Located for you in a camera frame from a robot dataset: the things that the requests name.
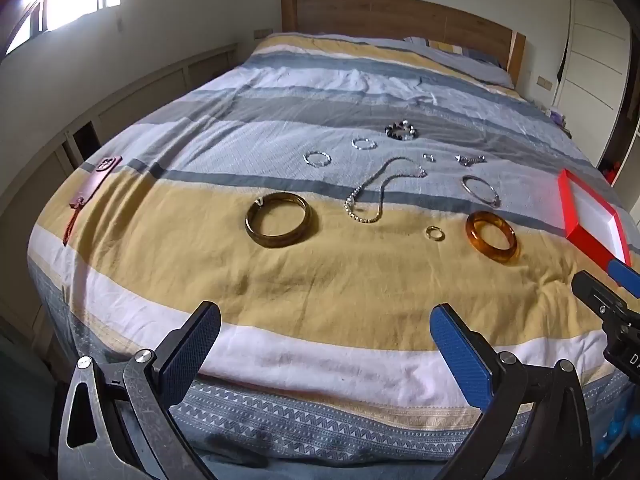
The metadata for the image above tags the striped duvet cover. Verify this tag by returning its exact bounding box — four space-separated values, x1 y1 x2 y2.
27 34 631 464

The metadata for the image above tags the grey pillow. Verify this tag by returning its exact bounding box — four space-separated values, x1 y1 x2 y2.
404 37 515 89

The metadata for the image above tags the red jewelry box tray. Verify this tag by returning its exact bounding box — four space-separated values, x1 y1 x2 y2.
558 169 631 271

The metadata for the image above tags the wooden headboard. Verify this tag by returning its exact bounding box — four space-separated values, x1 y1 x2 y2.
281 0 526 82

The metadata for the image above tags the dark beaded bracelet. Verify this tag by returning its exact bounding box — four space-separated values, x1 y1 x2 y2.
384 119 419 142

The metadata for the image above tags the blue white gloved right hand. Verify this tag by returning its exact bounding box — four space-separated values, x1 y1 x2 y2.
594 386 639 460

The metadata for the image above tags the dark brown bangle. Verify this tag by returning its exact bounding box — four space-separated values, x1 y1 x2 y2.
244 192 312 248

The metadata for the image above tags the silver pearl necklace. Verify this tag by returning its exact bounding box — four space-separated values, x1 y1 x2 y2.
342 155 429 224

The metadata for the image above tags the wooden nightstand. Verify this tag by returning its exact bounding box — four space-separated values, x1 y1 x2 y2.
548 107 572 139

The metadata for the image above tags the white wardrobe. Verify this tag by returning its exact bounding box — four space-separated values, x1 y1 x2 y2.
554 0 639 183

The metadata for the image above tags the amber orange bangle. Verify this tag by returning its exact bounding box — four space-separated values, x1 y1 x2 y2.
465 210 518 263

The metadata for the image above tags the low wall cabinet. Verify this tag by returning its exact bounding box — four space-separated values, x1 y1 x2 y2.
1 44 238 342

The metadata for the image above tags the thin silver bangle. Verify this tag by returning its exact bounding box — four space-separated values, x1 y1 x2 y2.
461 174 501 208

